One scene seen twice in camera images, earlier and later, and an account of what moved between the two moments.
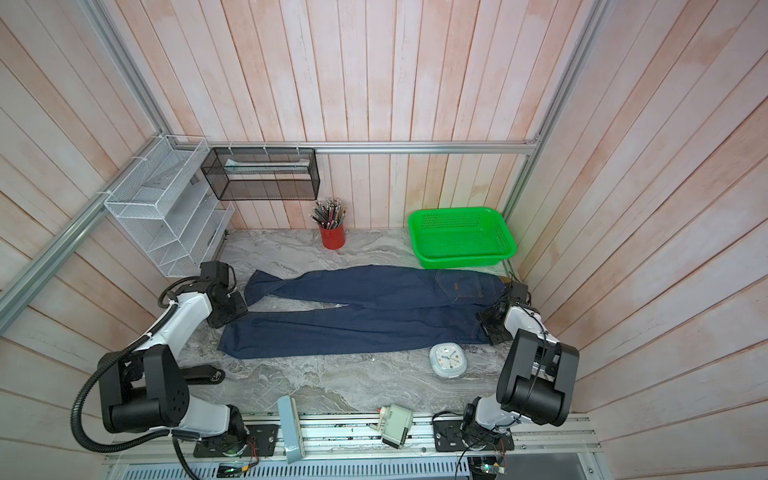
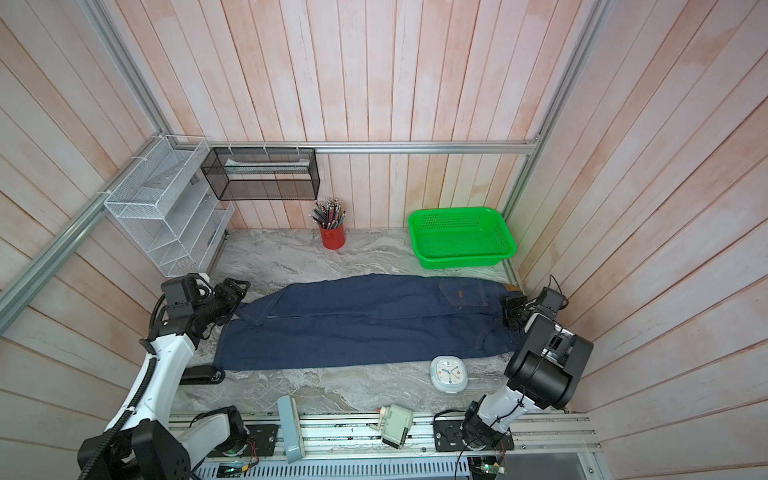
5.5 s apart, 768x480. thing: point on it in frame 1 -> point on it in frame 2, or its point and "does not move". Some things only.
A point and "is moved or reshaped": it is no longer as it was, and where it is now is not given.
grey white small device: x=395 y=422 does not move
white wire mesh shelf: x=165 y=202 does not move
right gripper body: x=492 y=328 -> x=514 y=308
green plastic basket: x=460 y=237 does not move
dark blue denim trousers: x=372 y=306 is moved or reshaped
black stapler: x=203 y=374 does not move
